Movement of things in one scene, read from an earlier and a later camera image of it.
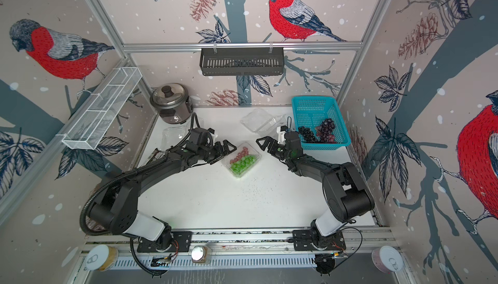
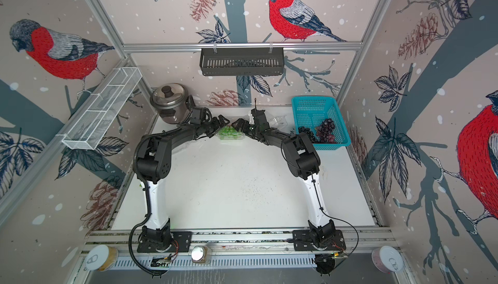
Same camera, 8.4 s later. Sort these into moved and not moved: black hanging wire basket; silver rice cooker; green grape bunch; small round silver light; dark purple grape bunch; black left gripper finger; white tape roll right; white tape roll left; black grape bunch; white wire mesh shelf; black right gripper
Moved: black right gripper; green grape bunch; black left gripper finger
Not moved: small round silver light; black grape bunch; dark purple grape bunch; silver rice cooker; black hanging wire basket; white tape roll left; white tape roll right; white wire mesh shelf
